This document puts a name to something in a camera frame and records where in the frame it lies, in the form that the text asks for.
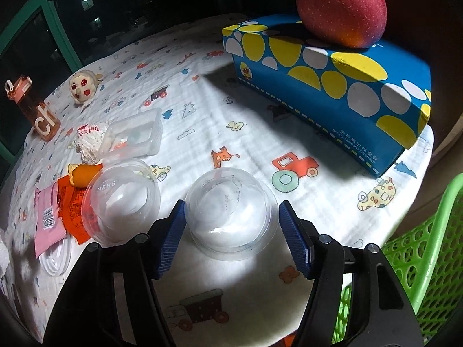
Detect white plush toy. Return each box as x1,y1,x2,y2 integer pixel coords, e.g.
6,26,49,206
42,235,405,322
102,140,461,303
69,69,102,106

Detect clear plastic dome cup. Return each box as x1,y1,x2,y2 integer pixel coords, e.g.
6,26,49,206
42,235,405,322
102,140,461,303
185,168,279,261

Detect pink snack packet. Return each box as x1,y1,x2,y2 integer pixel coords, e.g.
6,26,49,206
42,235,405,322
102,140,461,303
34,182,67,259

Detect orange foil wrapper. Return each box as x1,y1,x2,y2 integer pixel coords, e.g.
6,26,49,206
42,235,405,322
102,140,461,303
68,163,104,188

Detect green window frame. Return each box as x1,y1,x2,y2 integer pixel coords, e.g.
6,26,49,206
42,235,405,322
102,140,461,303
0,0,84,163

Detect red apple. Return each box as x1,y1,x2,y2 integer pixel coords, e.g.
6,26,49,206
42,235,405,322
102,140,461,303
296,0,387,49

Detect red snack packet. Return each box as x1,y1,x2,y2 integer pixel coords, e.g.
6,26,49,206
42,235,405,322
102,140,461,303
58,175,91,244

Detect crumpled white paper wrapper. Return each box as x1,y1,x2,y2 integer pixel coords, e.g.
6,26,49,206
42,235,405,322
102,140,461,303
75,123,109,165

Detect clear dome cup with print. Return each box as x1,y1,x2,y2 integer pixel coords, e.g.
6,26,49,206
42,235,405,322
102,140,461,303
81,158,161,244

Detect blue spotted shoe box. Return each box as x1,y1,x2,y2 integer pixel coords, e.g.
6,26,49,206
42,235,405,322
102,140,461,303
222,14,433,178

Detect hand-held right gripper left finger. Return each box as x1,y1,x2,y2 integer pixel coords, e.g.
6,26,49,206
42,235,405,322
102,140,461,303
43,200,187,347

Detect green plastic basket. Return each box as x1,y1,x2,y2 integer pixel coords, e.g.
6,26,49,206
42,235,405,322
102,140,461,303
331,173,463,347

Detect clear rectangular plastic container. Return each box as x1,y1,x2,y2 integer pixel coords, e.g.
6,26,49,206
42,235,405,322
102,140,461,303
98,107,164,163

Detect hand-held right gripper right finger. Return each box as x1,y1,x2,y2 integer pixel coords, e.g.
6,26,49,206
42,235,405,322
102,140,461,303
278,200,424,347

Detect white printed blanket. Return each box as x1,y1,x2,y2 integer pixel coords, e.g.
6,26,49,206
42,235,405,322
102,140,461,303
0,12,435,347

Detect orange water bottle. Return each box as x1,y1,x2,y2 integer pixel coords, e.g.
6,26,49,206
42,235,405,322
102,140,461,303
4,75,60,141

